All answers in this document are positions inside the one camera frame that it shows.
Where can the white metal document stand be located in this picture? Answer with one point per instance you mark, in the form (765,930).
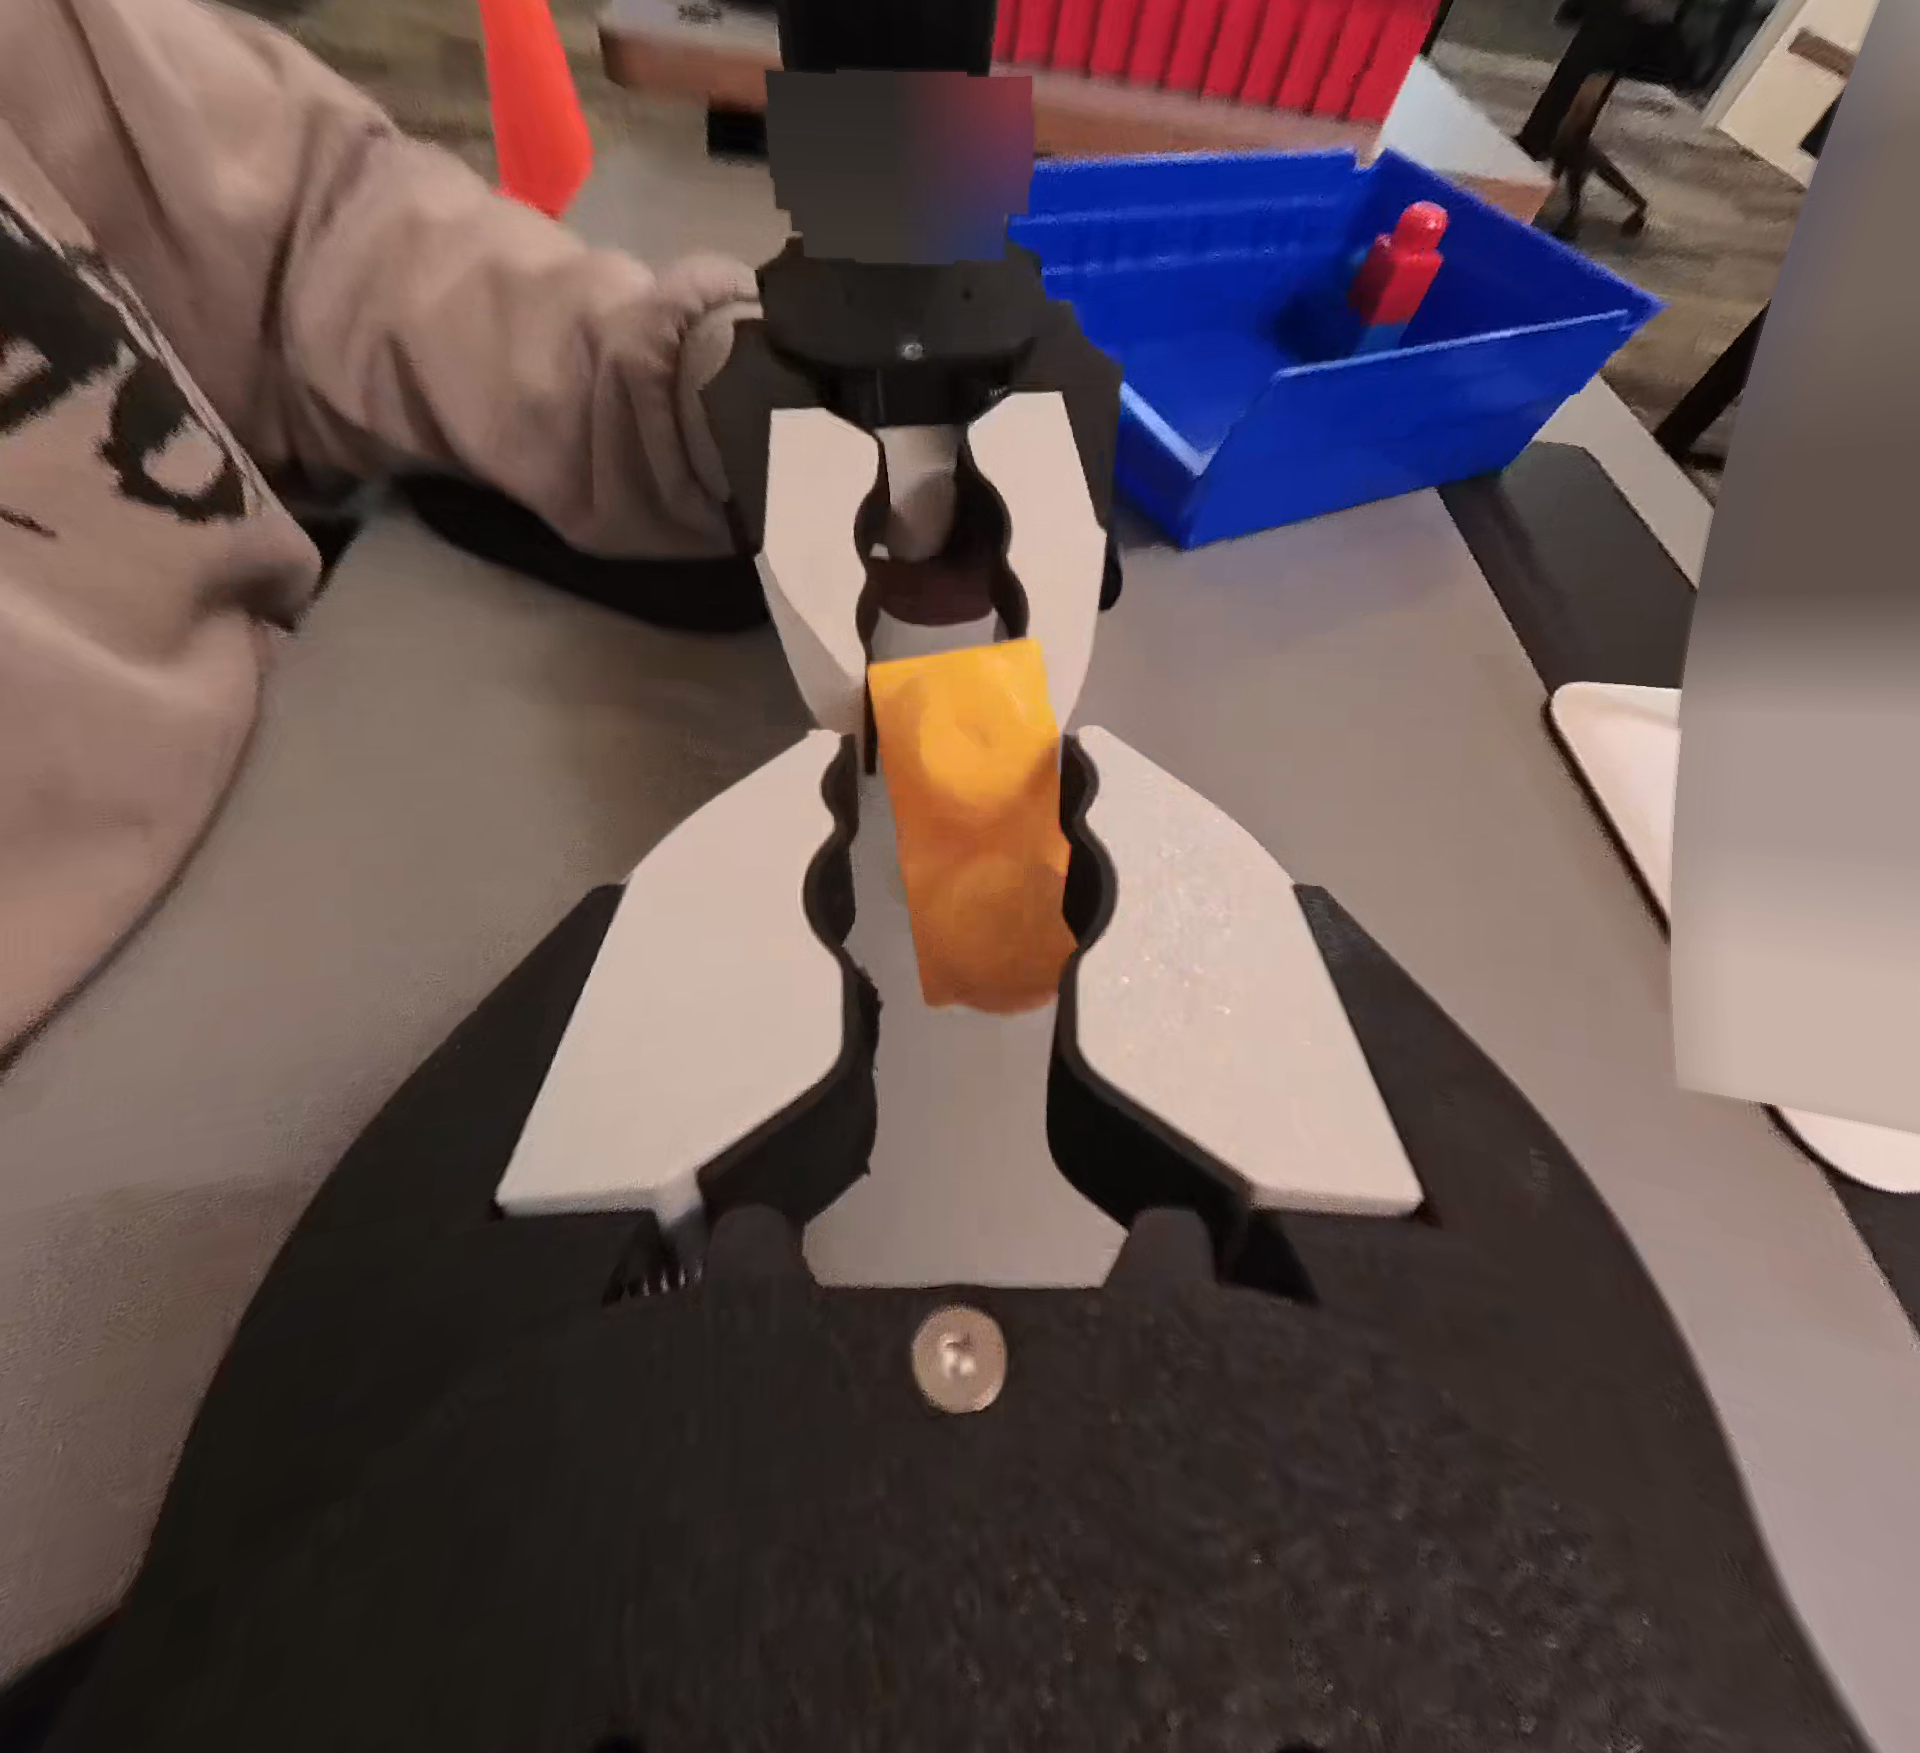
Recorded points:
(1611,763)

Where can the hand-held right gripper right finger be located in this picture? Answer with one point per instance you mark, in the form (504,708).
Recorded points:
(1245,1032)

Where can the person's left hand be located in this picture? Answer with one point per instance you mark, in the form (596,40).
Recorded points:
(939,591)

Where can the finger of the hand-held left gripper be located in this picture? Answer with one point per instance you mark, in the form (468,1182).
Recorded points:
(810,538)
(1057,523)

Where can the yellow two-stud mega block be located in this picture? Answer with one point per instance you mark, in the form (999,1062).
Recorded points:
(974,854)

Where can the red one-stud mega block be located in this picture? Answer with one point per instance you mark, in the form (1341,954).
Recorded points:
(1410,261)

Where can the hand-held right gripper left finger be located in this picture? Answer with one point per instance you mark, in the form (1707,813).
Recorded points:
(690,1032)

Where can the blue plastic bin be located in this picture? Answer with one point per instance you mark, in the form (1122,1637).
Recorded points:
(1425,431)

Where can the person's beige sweatshirt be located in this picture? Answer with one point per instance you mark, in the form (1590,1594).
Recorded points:
(120,658)

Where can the pile of mega blocks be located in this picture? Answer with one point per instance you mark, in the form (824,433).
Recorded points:
(1372,336)

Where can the orange traffic cone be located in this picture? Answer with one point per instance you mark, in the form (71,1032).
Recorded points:
(525,59)

